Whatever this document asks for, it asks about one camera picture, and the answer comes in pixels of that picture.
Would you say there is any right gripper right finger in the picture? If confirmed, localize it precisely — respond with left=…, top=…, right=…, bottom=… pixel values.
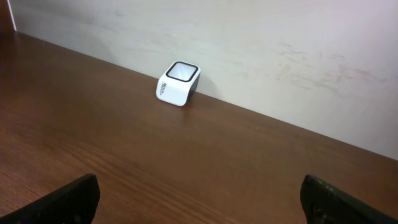
left=300, top=175, right=397, bottom=224

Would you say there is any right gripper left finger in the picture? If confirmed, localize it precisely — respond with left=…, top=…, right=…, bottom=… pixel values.
left=1, top=174, right=100, bottom=224

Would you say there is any white barcode scanner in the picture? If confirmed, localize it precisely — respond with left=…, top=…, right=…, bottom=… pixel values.
left=155, top=61, right=201, bottom=106

